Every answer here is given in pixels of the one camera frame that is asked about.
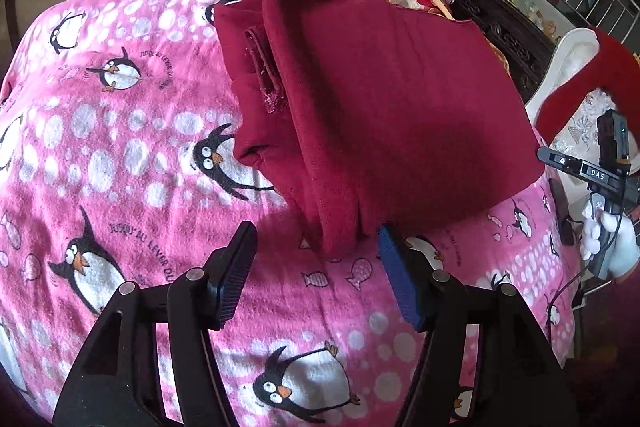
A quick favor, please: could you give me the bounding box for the dark carved wooden headboard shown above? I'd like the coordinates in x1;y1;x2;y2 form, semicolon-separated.
442;0;558;105

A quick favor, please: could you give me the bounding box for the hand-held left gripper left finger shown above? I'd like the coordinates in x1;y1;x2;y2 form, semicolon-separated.
52;221;258;427

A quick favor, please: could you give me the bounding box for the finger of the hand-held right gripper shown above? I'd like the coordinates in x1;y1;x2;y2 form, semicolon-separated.
537;147;581;172

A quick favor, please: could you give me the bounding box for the maroon fleece garment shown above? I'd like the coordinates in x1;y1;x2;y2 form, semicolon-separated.
212;0;546;260

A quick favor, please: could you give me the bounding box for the dark wooden frame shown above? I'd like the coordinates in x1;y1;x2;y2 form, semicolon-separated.
0;0;23;72

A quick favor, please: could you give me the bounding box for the person's white printed vest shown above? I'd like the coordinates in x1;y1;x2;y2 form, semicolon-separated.
525;27;640;168

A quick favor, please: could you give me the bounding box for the pink penguin printed blanket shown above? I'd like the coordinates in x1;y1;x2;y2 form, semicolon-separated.
0;0;583;427

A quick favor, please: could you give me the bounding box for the person's right hand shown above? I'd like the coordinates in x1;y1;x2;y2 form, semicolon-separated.
580;199;640;280

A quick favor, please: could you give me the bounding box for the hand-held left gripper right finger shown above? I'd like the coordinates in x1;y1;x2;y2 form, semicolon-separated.
377;224;573;427

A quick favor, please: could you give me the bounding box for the black cable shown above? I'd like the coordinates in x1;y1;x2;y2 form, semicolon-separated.
545;207;626;358

